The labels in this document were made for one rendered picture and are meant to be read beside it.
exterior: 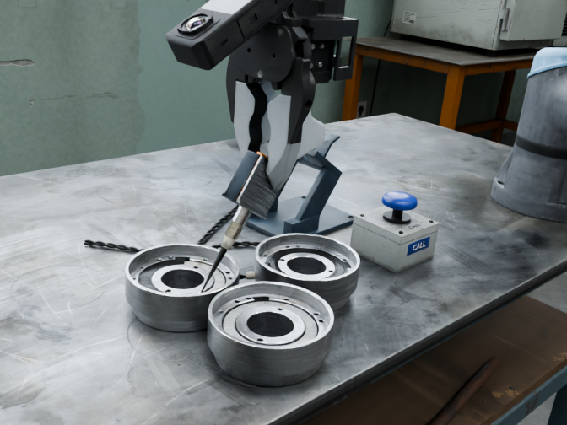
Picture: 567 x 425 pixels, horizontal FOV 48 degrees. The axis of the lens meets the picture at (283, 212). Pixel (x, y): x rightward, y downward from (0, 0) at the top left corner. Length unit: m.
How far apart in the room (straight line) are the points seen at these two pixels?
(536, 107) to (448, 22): 1.96
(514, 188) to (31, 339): 0.67
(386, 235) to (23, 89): 1.65
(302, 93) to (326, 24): 0.06
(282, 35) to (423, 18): 2.45
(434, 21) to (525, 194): 2.02
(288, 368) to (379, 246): 0.26
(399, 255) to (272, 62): 0.28
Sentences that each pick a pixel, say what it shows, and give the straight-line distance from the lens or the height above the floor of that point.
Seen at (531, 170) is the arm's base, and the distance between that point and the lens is 0.96.
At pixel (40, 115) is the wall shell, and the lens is 2.23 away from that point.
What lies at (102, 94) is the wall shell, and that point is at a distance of 2.31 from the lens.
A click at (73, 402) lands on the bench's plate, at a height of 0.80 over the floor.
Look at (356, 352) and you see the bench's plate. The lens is 0.58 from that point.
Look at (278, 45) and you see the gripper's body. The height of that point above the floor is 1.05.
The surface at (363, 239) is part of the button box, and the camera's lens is 0.74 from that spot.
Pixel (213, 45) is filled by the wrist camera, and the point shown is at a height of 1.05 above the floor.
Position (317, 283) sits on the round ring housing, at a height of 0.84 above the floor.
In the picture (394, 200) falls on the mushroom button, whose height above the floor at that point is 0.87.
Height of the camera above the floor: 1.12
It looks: 22 degrees down
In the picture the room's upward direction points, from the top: 5 degrees clockwise
